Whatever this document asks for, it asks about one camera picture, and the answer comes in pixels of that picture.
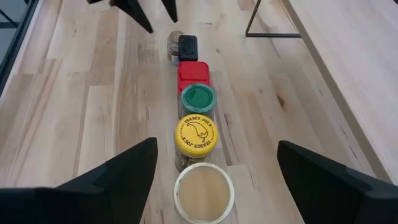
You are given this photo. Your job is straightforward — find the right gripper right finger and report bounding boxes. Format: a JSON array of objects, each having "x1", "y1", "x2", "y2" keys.
[{"x1": 277, "y1": 140, "x2": 398, "y2": 224}]

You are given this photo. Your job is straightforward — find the green lid spice jar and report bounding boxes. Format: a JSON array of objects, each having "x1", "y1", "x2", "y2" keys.
[{"x1": 180, "y1": 83, "x2": 218, "y2": 121}]

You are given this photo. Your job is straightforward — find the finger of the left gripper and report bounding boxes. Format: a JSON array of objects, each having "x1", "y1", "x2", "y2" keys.
[
  {"x1": 110, "y1": 0, "x2": 154, "y2": 34},
  {"x1": 160, "y1": 0, "x2": 178, "y2": 23}
]

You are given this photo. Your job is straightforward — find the red lid spice tin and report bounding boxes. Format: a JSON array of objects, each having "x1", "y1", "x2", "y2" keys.
[{"x1": 177, "y1": 60, "x2": 213, "y2": 121}]

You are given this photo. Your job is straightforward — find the black metal table frame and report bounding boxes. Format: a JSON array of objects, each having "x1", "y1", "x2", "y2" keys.
[{"x1": 0, "y1": 0, "x2": 40, "y2": 96}]

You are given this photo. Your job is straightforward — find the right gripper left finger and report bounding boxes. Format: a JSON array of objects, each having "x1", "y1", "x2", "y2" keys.
[{"x1": 0, "y1": 138, "x2": 159, "y2": 224}]

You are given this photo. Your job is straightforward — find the yellow lid seasoning jar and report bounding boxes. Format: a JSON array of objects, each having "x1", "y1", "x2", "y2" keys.
[{"x1": 174, "y1": 113, "x2": 220, "y2": 174}]

